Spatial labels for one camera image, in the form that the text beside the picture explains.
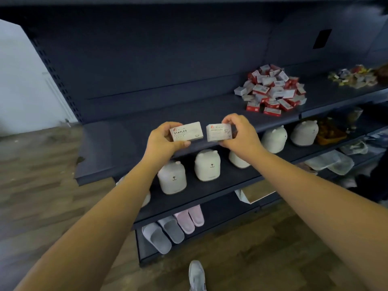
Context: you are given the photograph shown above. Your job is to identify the person's right hand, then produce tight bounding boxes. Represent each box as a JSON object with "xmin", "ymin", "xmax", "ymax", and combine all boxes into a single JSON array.
[{"xmin": 219, "ymin": 113, "xmax": 268, "ymax": 164}]

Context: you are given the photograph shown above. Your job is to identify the person's left hand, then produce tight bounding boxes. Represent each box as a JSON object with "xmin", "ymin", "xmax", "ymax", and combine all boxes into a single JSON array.
[{"xmin": 142, "ymin": 121, "xmax": 192, "ymax": 171}]

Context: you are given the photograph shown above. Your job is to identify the small white box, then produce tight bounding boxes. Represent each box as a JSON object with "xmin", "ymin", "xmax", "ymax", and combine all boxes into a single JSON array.
[
  {"xmin": 206, "ymin": 123, "xmax": 234, "ymax": 142},
  {"xmin": 170, "ymin": 122, "xmax": 205, "ymax": 142}
]

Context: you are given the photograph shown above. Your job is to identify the pile of red white boxes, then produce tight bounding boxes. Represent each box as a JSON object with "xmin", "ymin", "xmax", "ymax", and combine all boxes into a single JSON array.
[{"xmin": 234, "ymin": 63, "xmax": 308, "ymax": 118}]

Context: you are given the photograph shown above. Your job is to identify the dark metal shelf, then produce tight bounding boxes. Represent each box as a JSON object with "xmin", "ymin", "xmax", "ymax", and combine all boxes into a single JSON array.
[{"xmin": 18, "ymin": 0, "xmax": 388, "ymax": 267}]

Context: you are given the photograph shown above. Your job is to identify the person's right forearm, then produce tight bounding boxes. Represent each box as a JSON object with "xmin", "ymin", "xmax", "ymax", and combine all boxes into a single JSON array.
[{"xmin": 250, "ymin": 148, "xmax": 388, "ymax": 291}]

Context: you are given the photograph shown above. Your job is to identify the person's left forearm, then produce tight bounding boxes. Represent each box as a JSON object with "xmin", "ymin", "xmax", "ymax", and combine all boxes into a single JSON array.
[{"xmin": 15, "ymin": 157, "xmax": 163, "ymax": 291}]

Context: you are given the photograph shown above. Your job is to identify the person's grey shoe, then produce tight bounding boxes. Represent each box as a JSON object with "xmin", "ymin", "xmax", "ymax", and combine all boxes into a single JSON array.
[{"xmin": 188, "ymin": 259, "xmax": 208, "ymax": 291}]

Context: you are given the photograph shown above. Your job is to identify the white paper card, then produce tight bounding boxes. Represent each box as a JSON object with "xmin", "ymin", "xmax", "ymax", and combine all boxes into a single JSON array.
[{"xmin": 235, "ymin": 179, "xmax": 277, "ymax": 205}]

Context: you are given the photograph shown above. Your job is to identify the pink slipper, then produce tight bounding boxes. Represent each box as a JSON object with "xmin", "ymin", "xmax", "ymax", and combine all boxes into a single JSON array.
[
  {"xmin": 174, "ymin": 210, "xmax": 196, "ymax": 235},
  {"xmin": 187, "ymin": 205, "xmax": 206, "ymax": 228}
]

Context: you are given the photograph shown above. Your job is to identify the grey slipper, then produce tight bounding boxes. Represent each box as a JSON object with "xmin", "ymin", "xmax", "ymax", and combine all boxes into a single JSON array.
[
  {"xmin": 141, "ymin": 223, "xmax": 173, "ymax": 255},
  {"xmin": 158, "ymin": 215, "xmax": 186, "ymax": 244}
]

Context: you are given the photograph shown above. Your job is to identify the brown packaged items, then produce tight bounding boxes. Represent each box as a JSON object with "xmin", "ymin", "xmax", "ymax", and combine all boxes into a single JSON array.
[{"xmin": 315, "ymin": 117, "xmax": 348, "ymax": 147}]

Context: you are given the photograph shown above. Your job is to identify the clear packaged insoles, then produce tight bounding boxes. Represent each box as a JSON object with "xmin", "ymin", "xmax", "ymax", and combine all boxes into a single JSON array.
[{"xmin": 305, "ymin": 150, "xmax": 356, "ymax": 176}]

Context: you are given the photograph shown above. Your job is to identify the pile of yellow small items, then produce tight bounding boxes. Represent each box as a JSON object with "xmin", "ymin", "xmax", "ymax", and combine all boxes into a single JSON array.
[{"xmin": 327, "ymin": 63, "xmax": 380, "ymax": 90}]

